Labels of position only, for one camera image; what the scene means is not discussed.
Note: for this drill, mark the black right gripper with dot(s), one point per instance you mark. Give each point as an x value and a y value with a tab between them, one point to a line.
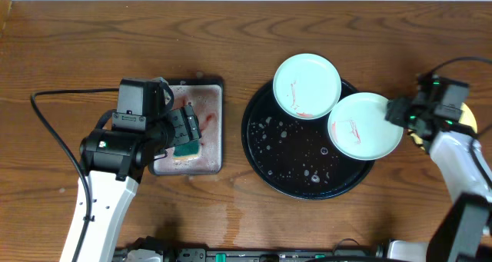
395	109

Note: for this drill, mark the green plate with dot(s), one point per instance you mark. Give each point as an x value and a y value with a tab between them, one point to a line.
307	86
358	129

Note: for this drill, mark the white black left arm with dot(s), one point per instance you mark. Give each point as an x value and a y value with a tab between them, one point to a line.
112	165

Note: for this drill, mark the yellow plate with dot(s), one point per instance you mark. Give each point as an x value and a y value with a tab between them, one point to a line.
466	118

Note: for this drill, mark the black round tray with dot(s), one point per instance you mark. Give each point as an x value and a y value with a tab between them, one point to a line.
296	157

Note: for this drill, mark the black rectangular soapy tray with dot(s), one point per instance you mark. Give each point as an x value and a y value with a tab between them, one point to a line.
206	96

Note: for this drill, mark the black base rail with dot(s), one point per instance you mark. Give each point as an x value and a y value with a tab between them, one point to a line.
153	249

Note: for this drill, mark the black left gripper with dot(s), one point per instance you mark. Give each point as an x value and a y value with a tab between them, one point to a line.
187	124

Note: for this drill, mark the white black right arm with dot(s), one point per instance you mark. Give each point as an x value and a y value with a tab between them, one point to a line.
455	149

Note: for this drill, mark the green yellow sponge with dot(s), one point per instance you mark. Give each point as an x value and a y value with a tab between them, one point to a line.
188	151

